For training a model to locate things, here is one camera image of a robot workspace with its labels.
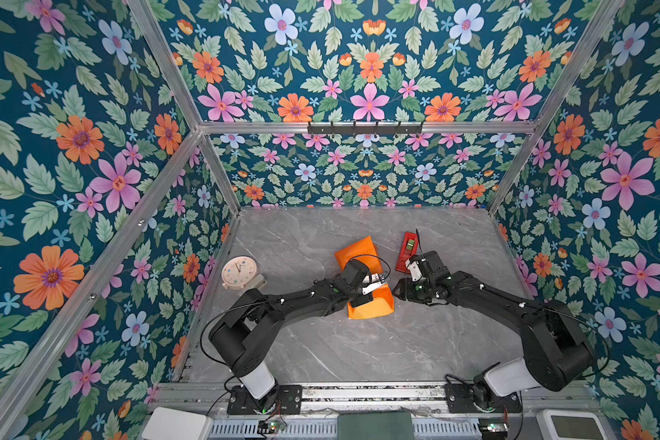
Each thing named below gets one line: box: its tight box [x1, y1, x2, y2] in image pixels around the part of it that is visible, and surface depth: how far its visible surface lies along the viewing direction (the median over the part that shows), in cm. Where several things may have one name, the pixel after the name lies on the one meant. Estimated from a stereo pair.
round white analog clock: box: [220, 254, 258, 290], surface depth 98 cm
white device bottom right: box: [535, 408, 612, 440], surface depth 69 cm
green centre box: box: [337, 410, 416, 440], surface depth 72 cm
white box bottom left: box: [141, 406, 214, 440], surface depth 69 cm
